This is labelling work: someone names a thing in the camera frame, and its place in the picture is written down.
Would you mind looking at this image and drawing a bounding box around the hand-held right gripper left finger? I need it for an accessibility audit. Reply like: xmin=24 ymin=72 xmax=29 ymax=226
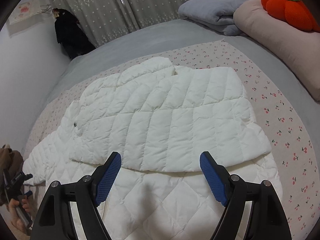
xmin=29 ymin=151 xmax=122 ymax=240

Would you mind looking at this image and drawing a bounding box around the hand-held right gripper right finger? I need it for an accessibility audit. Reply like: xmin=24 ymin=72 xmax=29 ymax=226
xmin=199 ymin=151 xmax=292 ymax=240

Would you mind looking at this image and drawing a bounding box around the white quilted hooded jacket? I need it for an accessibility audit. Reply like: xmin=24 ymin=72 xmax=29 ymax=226
xmin=22 ymin=57 xmax=283 ymax=240

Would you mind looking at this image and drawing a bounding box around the person's left hand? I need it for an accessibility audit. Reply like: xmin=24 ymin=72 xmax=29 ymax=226
xmin=7 ymin=198 xmax=32 ymax=233

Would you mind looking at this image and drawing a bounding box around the brown cloth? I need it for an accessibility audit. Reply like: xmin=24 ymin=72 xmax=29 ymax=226
xmin=0 ymin=145 xmax=24 ymax=207

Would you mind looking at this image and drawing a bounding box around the cherry print bed mat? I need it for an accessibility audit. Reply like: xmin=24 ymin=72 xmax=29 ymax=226
xmin=0 ymin=39 xmax=318 ymax=240

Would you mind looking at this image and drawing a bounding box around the black hanging garment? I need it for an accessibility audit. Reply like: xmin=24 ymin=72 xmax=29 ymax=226
xmin=54 ymin=8 xmax=97 ymax=59

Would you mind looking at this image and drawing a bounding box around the grey bed sheet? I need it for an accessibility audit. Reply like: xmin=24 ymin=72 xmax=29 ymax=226
xmin=50 ymin=17 xmax=320 ymax=240

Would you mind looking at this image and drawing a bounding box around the folded pink duvet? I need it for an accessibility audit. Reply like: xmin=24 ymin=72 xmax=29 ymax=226
xmin=233 ymin=0 xmax=320 ymax=95

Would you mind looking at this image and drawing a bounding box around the grey star print curtain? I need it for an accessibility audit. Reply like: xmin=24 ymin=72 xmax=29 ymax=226
xmin=47 ymin=0 xmax=198 ymax=49

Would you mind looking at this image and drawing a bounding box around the folded grey blanket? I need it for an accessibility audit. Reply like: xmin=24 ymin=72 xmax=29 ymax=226
xmin=178 ymin=0 xmax=244 ymax=36

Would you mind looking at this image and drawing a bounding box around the orange pumpkin cushion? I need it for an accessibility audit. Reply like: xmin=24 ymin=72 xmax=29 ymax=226
xmin=261 ymin=0 xmax=320 ymax=33

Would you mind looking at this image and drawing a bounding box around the wall hanging cloth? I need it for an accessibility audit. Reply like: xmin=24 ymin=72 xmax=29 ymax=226
xmin=7 ymin=0 xmax=50 ymax=38

